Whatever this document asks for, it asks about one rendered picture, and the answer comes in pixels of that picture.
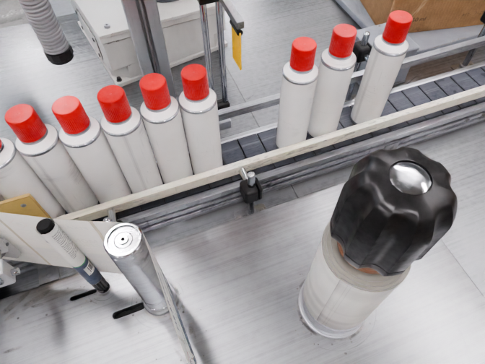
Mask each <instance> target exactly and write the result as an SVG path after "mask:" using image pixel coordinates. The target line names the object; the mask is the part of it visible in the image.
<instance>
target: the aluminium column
mask: <svg viewBox="0 0 485 364"><path fill-rule="evenodd" d="M121 3H122V6H123V10H124V14H125V16H126V21H127V24H128V28H129V31H130V34H131V38H132V41H133V44H134V48H135V52H136V55H137V59H138V61H139V66H140V69H141V73H142V76H145V75H147V74H151V73H154V67H153V63H152V57H151V53H150V50H149V44H148V40H147V35H146V32H145V28H144V23H143V19H142V15H141V10H140V7H139V1H138V0H121ZM142 3H143V7H144V12H145V16H146V19H147V25H148V28H149V34H150V38H151V42H152V47H153V51H154V57H155V61H156V65H157V72H158V74H161V75H162V76H164V77H165V79H166V81H167V87H168V90H169V93H170V96H173V97H174V98H175V99H177V97H176V93H175V87H174V83H173V79H172V72H171V69H170V62H169V58H168V54H167V49H166V45H165V38H164V35H163V31H162V24H161V20H160V14H159V10H158V6H157V0H142Z"/></svg>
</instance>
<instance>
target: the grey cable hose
mask: <svg viewBox="0 0 485 364"><path fill-rule="evenodd" d="M18 2H19V4H20V6H21V7H22V9H23V11H24V13H25V15H26V17H27V19H28V21H29V22H30V24H31V26H32V28H33V30H34V32H35V34H36V35H37V37H38V40H39V41H40V44H41V46H42V47H43V49H44V50H43V52H44V54H45V56H46V58H47V59H48V60H49V61H50V62H51V63H52V64H54V65H64V64H67V63H69V62H70V61H71V60H72V59H73V57H74V54H73V52H74V51H73V48H72V47H71V44H70V43H69V42H68V41H67V39H66V36H65V35H64V32H63V30H62V29H61V26H60V24H59V22H58V19H57V18H56V15H55V12H54V10H53V8H52V6H51V4H50V2H49V0H18Z"/></svg>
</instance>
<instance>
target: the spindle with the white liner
mask: <svg viewBox="0 0 485 364"><path fill-rule="evenodd" d="M450 184H451V175H450V173H449V172H448V171H447V169H446V168H445V167H444V166H443V165H442V164H441V163H440V162H437V161H435V160H432V159H430V158H428V157H426V156H425V155H423V154H422V153H421V152H420V151H419V150H418V149H414V148H410V147H400V148H398V149H378V150H376V151H374V152H371V153H369V154H368V155H366V156H365V157H363V158H362V159H361V160H359V161H358V162H357V163H356V164H355V165H354V167H353V169H352V171H351V174H350V176H349V179H348V181H347V182H346V183H345V184H344V186H343V188H342V190H341V193H340V196H339V198H338V201H337V203H336V206H335V209H334V211H333V214H332V217H331V221H330V222H329V223H328V224H327V225H326V227H325V230H324V231H323V236H322V239H321V241H320V244H319V246H318V249H317V252H316V255H315V258H314V259H313V262H312V265H311V267H310V271H309V273H308V275H307V277H306V279H305V281H304V284H303V285H302V287H301V290H300V294H299V308H300V313H301V315H302V317H303V319H304V320H305V322H306V324H307V325H308V326H309V327H310V328H311V329H312V330H313V331H314V332H316V333H318V334H320V335H322V336H324V337H327V338H331V339H341V338H345V337H348V336H350V335H352V334H353V333H355V332H356V331H357V330H358V329H359V328H360V326H361V325H362V324H363V323H364V322H365V321H366V319H367V317H368V316H369V315H370V314H371V313H372V312H373V311H374V310H375V309H376V308H377V307H378V306H379V305H380V304H381V303H382V302H383V301H384V299H386V298H387V297H388V296H389V294H391V293H392V292H393V291H394V289H395V288H396V287H397V286H399V285H400V284H401V283H402V281H404V280H405V278H406V277H407V275H408V273H409V271H410V269H411V264H412V263H413V262H414V261H418V260H420V259H422V258H423V257H424V256H425V255H426V253H427V252H428V251H429V250H430V249H431V248H432V247H433V246H434V245H435V244H436V243H437V242H438V241H439V240H440V239H441V238H442V237H443V236H444V235H445V234H446V233H447V231H448V230H449V229H450V228H451V227H452V225H453V223H454V220H455V217H456V213H457V208H458V200H457V196H456V195H455V192H454V191H453V190H452V188H451V185H450Z"/></svg>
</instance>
